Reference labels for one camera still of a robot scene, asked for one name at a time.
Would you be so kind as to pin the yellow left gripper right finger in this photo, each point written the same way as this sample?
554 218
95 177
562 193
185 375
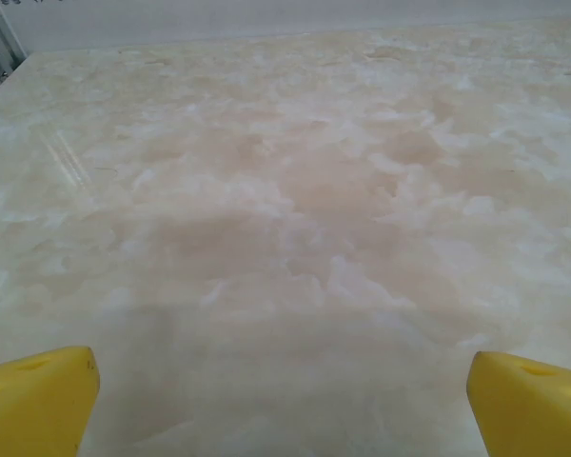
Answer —
533 414

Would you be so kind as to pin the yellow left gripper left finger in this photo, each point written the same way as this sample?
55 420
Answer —
33 409

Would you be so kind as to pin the aluminium frame post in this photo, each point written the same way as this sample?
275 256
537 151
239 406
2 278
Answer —
0 38

